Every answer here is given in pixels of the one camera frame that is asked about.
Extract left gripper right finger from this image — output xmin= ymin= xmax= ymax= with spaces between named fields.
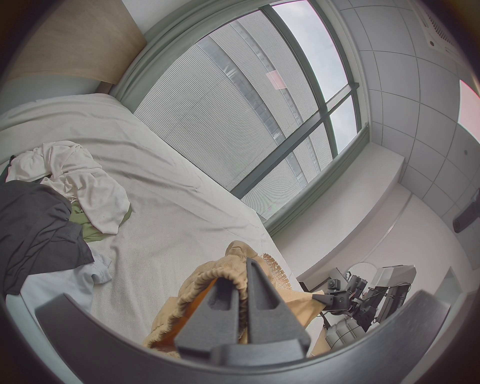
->
xmin=236 ymin=257 xmax=312 ymax=347

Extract tan shorts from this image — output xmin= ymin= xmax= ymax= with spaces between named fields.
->
xmin=142 ymin=240 xmax=327 ymax=361

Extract round woven basket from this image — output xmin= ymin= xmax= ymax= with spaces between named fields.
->
xmin=260 ymin=253 xmax=294 ymax=290

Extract green garment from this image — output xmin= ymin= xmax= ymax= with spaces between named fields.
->
xmin=69 ymin=202 xmax=133 ymax=244

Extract bed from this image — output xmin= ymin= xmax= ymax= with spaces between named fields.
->
xmin=0 ymin=0 xmax=314 ymax=349

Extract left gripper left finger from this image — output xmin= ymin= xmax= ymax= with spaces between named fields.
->
xmin=173 ymin=277 xmax=241 ymax=361

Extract white garment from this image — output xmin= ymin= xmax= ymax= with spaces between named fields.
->
xmin=5 ymin=140 xmax=131 ymax=236

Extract window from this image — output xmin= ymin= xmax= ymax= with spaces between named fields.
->
xmin=112 ymin=0 xmax=372 ymax=237

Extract pale blue garment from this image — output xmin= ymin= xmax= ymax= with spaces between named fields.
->
xmin=20 ymin=253 xmax=113 ymax=319

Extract black garment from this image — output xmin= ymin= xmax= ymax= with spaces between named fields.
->
xmin=0 ymin=180 xmax=95 ymax=295

